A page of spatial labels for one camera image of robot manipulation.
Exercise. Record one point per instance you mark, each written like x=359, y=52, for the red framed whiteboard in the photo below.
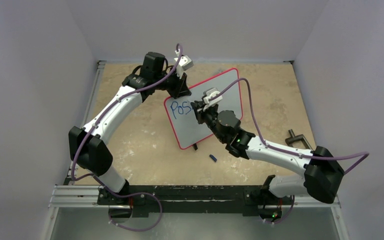
x=182, y=117

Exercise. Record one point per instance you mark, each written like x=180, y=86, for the dark metal clamp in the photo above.
x=293, y=138

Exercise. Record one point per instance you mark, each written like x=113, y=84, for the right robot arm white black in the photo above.
x=315, y=175

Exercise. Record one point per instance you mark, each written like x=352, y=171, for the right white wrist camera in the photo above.
x=211, y=98

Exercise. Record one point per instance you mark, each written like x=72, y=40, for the blue marker cap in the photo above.
x=214, y=159

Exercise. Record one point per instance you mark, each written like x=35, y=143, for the aluminium frame rail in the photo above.
x=53, y=211

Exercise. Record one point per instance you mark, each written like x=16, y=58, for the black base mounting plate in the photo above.
x=247, y=200

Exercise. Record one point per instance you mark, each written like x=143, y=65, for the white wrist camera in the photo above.
x=211, y=98
x=184, y=64

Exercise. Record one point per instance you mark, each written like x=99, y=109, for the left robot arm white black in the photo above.
x=88, y=144

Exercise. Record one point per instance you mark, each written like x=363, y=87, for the black board foot clip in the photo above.
x=195, y=146

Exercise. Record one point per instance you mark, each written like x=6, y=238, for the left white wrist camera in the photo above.
x=184, y=64

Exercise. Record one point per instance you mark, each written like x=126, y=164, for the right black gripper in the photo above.
x=202, y=113

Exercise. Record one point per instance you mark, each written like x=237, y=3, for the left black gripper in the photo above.
x=181, y=89

